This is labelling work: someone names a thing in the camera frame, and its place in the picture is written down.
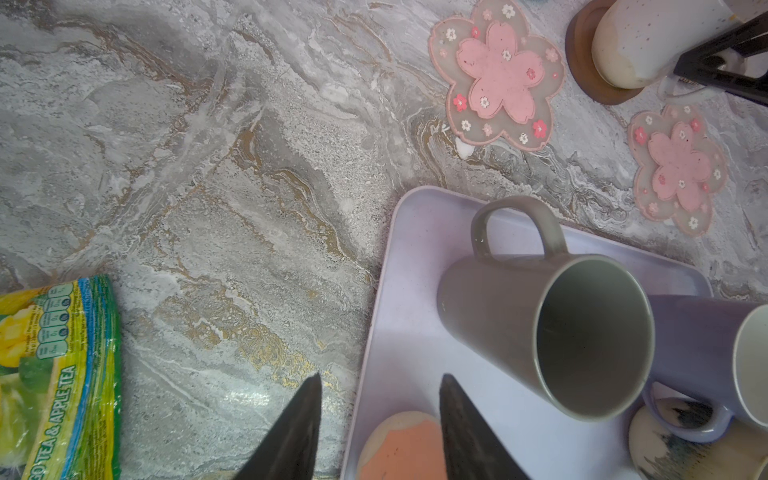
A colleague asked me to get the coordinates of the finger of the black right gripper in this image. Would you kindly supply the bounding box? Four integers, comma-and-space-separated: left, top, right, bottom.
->
673, 13, 767, 106

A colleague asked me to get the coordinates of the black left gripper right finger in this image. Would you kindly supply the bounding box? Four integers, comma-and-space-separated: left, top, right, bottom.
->
439, 373, 529, 480

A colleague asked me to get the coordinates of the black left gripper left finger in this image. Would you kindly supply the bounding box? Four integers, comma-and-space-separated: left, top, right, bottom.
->
234, 373, 322, 480

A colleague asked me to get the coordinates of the peach orange mug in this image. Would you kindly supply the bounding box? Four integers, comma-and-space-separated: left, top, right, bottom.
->
356, 411, 447, 480

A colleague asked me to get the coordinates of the white mug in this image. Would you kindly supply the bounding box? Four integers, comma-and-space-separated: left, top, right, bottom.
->
591, 0, 744, 89

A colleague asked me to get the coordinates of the pink flower silicone coaster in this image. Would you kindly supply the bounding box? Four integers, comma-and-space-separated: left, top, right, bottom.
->
628, 105, 729, 237

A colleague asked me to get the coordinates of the brown wooden round coaster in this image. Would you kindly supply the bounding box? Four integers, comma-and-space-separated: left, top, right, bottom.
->
565, 0, 643, 106

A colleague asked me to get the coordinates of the lavender mug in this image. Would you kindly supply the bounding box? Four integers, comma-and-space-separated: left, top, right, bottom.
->
642, 294, 767, 443

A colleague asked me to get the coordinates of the lavender silicone tray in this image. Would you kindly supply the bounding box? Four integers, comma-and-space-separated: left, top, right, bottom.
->
339, 185, 715, 480

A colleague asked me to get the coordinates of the grey mug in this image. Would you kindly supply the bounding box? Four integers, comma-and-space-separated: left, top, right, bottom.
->
437, 196, 655, 421

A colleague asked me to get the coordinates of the green snack packet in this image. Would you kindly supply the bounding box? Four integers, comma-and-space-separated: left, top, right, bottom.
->
1, 275, 122, 479

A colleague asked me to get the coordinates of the beige yellow mug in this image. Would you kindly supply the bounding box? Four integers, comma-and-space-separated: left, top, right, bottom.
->
628, 407, 767, 479

